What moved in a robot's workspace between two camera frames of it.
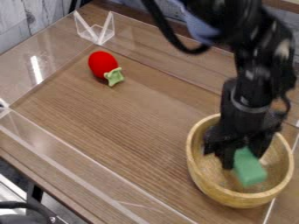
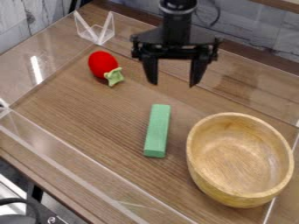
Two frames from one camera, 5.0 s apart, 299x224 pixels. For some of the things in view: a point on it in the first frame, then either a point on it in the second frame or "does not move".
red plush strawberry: x=104 y=66 does not move
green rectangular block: x=249 y=167 -> x=158 y=131
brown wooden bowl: x=219 y=180 does not move
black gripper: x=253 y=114 -> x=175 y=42
